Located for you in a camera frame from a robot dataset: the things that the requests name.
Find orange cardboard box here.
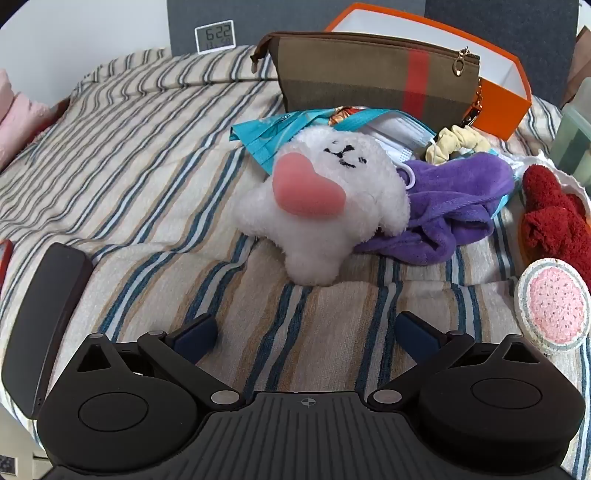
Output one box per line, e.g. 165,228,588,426
324,2,533,141

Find white digital clock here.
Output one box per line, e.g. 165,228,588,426
195,24,237,55

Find white face mask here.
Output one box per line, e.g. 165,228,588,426
369,136,419,188

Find pink fluffy cloth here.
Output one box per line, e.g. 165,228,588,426
0,69,58,169

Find teal printed cloth bag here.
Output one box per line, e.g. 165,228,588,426
229,107,402,176

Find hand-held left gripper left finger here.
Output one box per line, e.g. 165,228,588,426
69,314,245,412

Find red fuzzy cloth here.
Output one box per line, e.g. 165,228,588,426
522,165,591,278

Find white plush toy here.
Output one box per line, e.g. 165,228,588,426
231,127,411,286

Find black smartphone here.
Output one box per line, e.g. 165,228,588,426
1,243,94,420

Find red phone case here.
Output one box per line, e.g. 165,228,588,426
0,239,14,289

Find blue face mask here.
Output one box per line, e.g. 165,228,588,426
369,115,437,149

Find yellow scrunchie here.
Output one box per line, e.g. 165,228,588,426
425,124,491,164

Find brown paper bag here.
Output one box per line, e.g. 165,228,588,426
566,32,591,107

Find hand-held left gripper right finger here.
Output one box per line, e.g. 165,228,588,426
367,311,550,411

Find round pink knitted coaster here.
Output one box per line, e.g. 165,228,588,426
514,259,591,355

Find purple fleece cloth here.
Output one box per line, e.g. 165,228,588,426
353,152,515,265

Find brown plaid zipper pouch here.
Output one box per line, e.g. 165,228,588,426
250,32,486,132

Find clear plastic storage box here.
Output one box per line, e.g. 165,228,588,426
549,76,591,185

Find striped blanket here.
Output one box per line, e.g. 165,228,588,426
0,44,591,480

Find dark grey headboard panel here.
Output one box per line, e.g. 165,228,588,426
424,0,579,63

